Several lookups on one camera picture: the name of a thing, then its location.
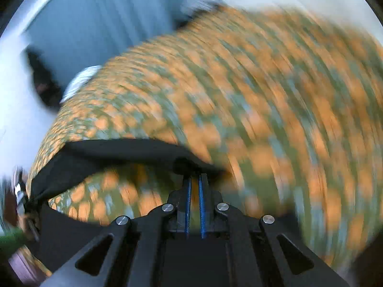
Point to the light blue striped cloth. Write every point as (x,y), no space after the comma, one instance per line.
(79,80)

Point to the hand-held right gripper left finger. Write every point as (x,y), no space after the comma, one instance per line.
(188,209)

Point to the black pants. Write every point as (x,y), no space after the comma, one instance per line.
(119,152)

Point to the dark hanging clothes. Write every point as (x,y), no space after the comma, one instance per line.
(45,83)

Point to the checkered cloth pile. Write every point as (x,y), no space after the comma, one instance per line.
(200,3)

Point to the green floral blanket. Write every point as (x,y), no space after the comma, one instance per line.
(254,95)

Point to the blue curtain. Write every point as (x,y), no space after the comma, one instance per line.
(104,21)

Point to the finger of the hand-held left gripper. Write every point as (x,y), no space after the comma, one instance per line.
(20,195)

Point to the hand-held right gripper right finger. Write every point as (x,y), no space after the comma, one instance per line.
(202,209)

